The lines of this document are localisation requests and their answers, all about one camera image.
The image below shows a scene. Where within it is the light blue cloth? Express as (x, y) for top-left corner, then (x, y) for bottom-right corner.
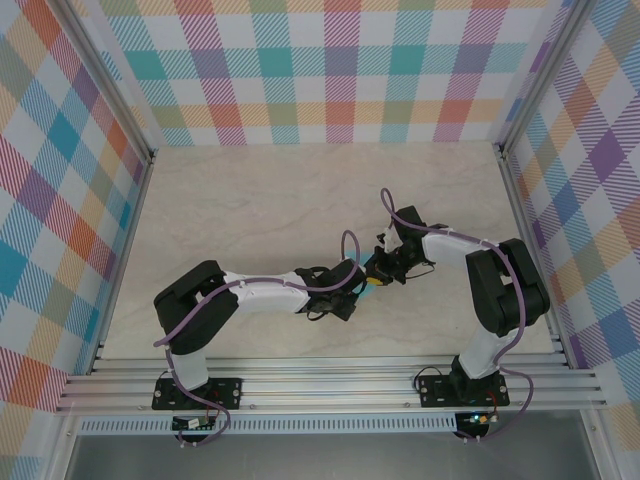
(349, 248), (381, 301)

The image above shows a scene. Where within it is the aluminium corner post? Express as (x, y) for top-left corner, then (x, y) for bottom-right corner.
(55, 0), (157, 162)
(492, 0), (595, 151)

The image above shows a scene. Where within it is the grey metal sheet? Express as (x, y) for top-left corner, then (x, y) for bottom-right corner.
(64, 433), (601, 480)

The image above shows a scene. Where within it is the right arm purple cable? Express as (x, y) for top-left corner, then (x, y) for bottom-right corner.
(379, 187), (535, 444)

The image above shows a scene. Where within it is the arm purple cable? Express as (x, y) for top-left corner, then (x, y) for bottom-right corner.
(152, 228), (365, 447)
(379, 187), (535, 444)

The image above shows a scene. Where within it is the aluminium mounting rail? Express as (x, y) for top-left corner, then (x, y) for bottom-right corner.
(54, 355), (609, 414)

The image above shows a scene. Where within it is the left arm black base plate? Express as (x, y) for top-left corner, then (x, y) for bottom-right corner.
(152, 378), (244, 411)

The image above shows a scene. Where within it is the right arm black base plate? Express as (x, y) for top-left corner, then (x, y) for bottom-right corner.
(417, 375), (510, 409)

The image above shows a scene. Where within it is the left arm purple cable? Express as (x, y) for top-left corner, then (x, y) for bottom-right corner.
(152, 228), (365, 447)

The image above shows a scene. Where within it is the perforated white cable tray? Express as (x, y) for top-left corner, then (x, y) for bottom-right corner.
(79, 413), (459, 435)

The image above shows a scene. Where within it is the aluminium side rail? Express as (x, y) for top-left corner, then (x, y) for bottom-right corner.
(87, 154), (157, 376)
(494, 144), (574, 370)

